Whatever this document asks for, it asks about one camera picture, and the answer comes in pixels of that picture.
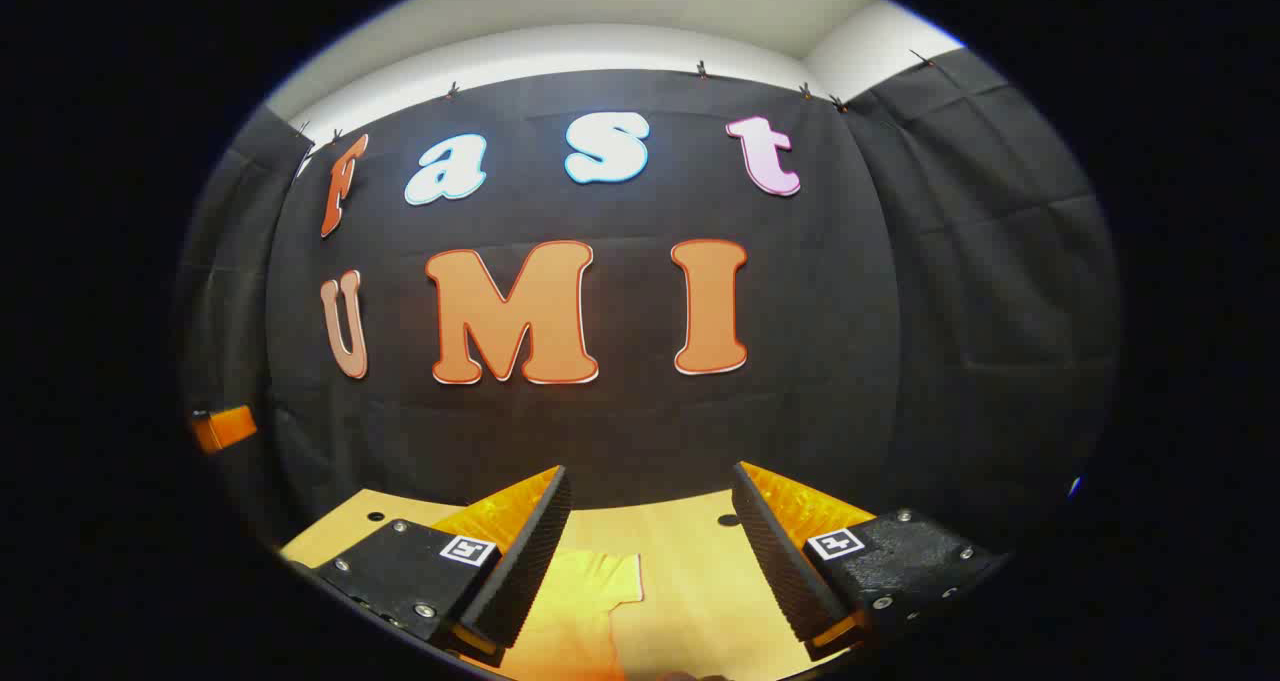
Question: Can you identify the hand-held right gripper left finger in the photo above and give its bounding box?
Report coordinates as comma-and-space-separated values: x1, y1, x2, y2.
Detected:
285, 464, 575, 664

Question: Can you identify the orange T-shirt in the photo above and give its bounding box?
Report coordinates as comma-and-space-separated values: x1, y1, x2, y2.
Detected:
480, 549, 646, 681

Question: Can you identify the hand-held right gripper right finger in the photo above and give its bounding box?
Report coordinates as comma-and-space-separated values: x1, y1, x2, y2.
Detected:
731, 461, 1011, 662

